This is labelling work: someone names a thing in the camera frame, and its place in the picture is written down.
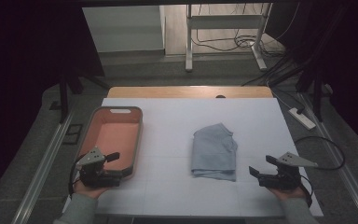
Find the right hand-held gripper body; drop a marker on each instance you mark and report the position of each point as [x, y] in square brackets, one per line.
[284, 177]

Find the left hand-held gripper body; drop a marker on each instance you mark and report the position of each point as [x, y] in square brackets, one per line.
[90, 169]

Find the light blue cloth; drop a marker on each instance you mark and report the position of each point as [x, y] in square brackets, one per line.
[213, 152]

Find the person's right hand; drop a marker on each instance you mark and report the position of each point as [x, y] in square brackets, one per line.
[287, 193]

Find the person's left hand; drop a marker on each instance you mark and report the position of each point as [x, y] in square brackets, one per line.
[88, 190]

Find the dark floor socket covers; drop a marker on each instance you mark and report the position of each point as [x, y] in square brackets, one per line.
[73, 133]

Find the white power strip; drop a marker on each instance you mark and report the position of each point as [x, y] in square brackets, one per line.
[303, 118]

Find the black plug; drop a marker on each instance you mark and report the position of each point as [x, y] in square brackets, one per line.
[300, 110]

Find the white table cover sheet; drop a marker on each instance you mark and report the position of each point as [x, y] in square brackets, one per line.
[174, 130]

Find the black tripod stand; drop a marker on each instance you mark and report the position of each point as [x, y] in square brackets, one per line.
[65, 93]

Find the wooden table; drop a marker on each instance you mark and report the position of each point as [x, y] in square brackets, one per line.
[189, 92]

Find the metal floor rail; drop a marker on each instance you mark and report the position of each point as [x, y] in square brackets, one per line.
[341, 161]
[40, 174]

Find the white metal desk frame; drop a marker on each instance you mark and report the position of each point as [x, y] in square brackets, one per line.
[223, 23]

